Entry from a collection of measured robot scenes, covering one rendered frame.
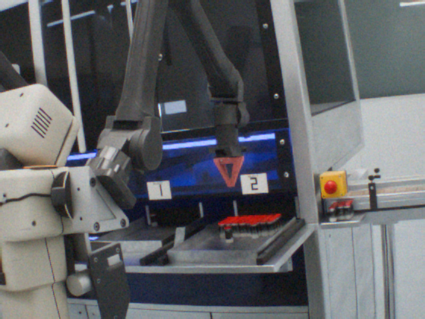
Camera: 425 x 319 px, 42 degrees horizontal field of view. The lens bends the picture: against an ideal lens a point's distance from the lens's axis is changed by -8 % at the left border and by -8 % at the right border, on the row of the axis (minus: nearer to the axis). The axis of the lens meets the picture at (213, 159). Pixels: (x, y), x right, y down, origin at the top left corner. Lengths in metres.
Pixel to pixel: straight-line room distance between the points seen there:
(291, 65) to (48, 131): 0.91
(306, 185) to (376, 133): 4.63
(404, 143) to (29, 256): 5.58
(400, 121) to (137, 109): 5.41
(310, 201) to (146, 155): 0.85
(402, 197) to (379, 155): 4.58
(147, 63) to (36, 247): 0.41
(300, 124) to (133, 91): 0.80
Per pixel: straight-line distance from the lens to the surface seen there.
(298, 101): 1.80
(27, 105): 1.11
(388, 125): 6.41
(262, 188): 1.87
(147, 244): 1.79
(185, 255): 1.61
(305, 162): 1.82
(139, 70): 1.13
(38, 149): 1.10
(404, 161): 6.44
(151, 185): 2.04
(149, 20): 1.15
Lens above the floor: 1.31
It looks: 6 degrees down
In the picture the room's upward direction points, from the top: 8 degrees counter-clockwise
